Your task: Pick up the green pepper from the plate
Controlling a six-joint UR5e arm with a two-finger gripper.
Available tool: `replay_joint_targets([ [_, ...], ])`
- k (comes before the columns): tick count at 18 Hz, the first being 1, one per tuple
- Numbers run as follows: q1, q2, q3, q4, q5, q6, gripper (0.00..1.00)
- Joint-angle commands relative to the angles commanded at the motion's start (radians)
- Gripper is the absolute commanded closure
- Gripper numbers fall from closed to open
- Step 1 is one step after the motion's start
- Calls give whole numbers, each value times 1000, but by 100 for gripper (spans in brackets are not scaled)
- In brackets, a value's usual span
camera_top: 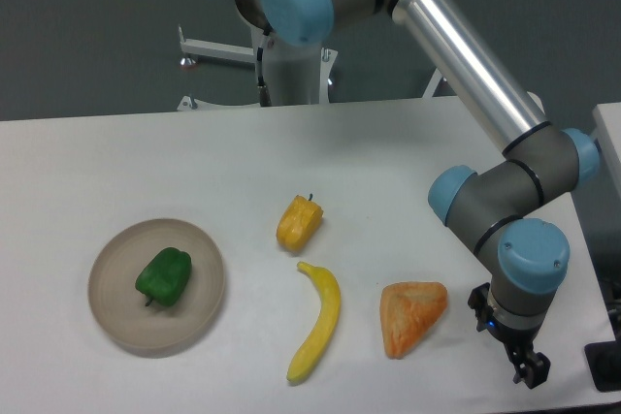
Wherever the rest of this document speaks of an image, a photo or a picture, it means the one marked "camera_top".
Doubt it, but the green toy bell pepper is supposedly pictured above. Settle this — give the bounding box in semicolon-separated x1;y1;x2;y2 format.
135;247;192;307

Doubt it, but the white side table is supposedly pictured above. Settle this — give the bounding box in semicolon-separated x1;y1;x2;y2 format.
564;102;620;194

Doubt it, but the beige round plate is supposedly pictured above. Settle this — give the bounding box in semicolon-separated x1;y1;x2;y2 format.
87;218;226;357

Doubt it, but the yellow toy banana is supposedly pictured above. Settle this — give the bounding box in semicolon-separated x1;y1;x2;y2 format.
286;261;342;386

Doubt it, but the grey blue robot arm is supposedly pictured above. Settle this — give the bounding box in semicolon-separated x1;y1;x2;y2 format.
236;0;600;388

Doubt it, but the yellow toy bell pepper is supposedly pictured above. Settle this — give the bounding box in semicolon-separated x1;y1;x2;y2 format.
276;194;323;253

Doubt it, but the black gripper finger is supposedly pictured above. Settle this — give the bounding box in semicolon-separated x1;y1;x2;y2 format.
509;348;551;389
468;283;491;332

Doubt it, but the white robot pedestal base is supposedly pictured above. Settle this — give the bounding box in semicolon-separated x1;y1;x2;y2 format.
179;0;446;107

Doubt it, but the orange triangular toy bread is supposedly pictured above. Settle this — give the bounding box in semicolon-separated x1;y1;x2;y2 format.
379;281;448;359

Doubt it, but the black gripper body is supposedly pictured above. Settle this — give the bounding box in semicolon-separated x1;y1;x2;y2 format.
486;299;538;358

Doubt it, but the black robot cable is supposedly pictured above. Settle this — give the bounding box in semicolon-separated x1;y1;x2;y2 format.
255;20;274;108

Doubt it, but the black device at edge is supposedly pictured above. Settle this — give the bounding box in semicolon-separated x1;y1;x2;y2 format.
584;341;620;393

